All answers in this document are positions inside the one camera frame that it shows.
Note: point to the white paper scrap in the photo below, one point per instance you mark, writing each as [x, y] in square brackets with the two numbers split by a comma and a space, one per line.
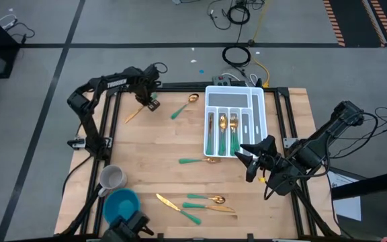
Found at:
[193, 61]

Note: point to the blue bowl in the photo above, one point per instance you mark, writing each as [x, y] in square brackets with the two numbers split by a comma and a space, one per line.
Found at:
[121, 203]

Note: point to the grey power strip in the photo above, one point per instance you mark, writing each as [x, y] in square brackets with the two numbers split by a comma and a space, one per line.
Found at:
[222, 81]

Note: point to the black beam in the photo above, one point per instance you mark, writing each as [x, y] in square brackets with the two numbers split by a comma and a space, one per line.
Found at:
[371, 184]

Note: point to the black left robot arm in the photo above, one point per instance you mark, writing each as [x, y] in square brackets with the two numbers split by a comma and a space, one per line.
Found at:
[116, 82]

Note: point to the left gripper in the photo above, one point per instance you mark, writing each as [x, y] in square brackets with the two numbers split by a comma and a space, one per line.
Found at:
[146, 87]

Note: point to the white adapter box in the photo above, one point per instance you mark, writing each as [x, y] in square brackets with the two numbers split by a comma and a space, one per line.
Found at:
[176, 1]

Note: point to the long black bar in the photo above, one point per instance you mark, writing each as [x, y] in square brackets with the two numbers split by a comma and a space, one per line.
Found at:
[186, 84]

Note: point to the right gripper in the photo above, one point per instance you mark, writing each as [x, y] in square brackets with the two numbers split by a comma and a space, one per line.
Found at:
[275, 169]

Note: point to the white paper sheet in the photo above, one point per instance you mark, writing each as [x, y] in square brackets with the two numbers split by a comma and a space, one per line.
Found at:
[346, 210]

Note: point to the grey patterned mug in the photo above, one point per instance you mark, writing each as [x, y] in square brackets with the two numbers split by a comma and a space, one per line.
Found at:
[113, 178]

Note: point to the white cutlery tray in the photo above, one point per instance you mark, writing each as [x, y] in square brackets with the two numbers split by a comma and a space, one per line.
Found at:
[228, 100]

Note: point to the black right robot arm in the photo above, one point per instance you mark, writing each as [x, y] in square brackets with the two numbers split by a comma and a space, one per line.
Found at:
[317, 151]

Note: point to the black table frame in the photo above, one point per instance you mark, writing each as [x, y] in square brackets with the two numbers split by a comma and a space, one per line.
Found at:
[180, 90]

